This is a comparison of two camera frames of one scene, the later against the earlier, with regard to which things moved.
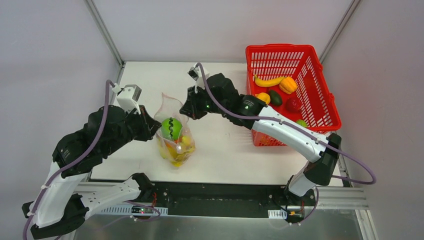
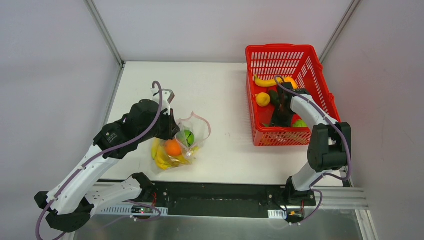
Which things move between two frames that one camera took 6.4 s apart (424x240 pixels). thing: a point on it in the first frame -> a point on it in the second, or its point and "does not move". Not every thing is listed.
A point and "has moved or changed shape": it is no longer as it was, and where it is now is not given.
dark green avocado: x=275 y=97 does not move
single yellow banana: x=268 y=83 does not move
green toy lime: x=302 y=122 does not move
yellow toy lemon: x=263 y=96 does not move
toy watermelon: x=171 y=128 has moved or changed shape
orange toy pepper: x=288 y=85 does not move
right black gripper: x=191 y=104 -> x=282 y=112
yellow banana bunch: x=167 y=152 -> x=162 y=160
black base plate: x=264 y=199 does not move
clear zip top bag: x=175 y=152 has moved or changed shape
